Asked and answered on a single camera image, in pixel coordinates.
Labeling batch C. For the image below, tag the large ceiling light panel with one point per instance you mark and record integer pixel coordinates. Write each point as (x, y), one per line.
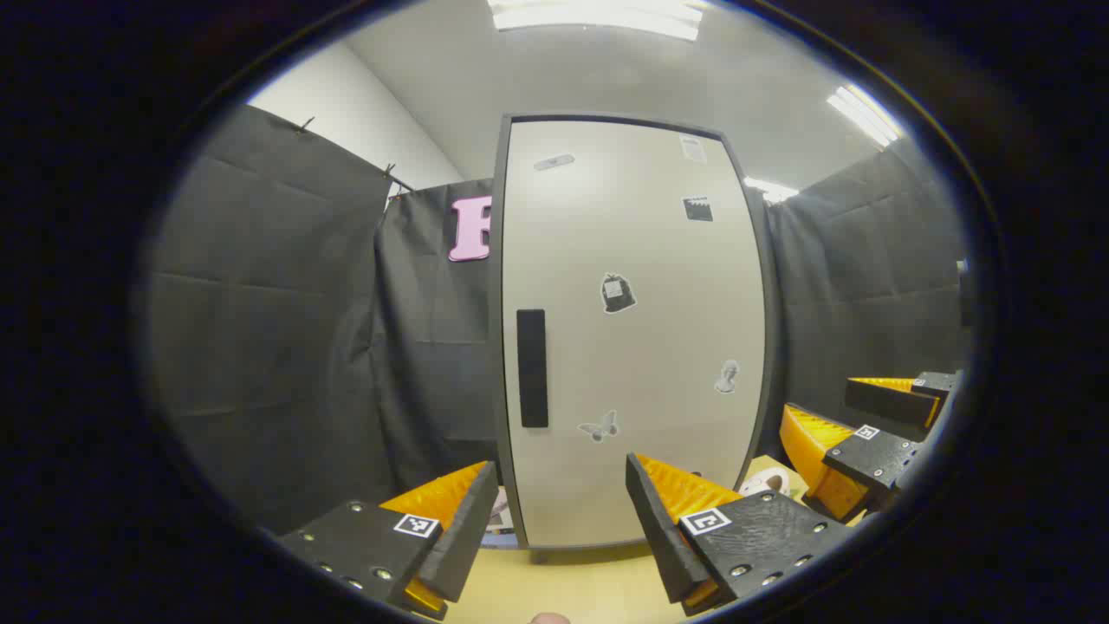
(598, 17)

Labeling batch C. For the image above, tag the long ceiling light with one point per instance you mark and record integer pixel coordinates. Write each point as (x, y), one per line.
(866, 117)

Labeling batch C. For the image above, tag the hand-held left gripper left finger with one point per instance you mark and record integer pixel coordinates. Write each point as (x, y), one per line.
(468, 537)

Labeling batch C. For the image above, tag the black backdrop cloth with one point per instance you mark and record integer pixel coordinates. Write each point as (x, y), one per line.
(260, 347)

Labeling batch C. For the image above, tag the grey cabinet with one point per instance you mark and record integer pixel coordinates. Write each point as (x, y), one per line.
(495, 364)

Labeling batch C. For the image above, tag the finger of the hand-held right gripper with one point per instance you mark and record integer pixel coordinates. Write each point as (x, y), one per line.
(871, 459)
(888, 403)

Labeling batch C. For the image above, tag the pink doughnut toy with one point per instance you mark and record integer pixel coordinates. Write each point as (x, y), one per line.
(767, 484)

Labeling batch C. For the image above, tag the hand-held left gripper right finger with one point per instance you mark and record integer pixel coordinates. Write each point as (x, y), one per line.
(663, 537)

